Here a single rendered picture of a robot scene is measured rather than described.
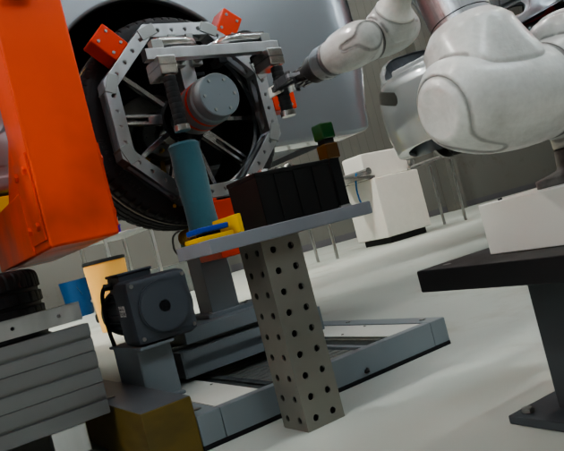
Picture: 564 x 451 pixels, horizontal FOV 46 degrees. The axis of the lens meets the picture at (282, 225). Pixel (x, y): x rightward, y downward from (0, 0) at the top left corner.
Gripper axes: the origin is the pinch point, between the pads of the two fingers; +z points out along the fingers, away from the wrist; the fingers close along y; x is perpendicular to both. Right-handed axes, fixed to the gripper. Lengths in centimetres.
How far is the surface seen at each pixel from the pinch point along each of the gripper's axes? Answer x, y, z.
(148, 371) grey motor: -67, -54, 14
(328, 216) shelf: -39, -22, -37
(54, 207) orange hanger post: -22, -72, -6
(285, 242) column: -43, -33, -33
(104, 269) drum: -33, 50, 367
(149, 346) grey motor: -60, -53, 11
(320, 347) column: -67, -30, -33
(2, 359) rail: -52, -89, 2
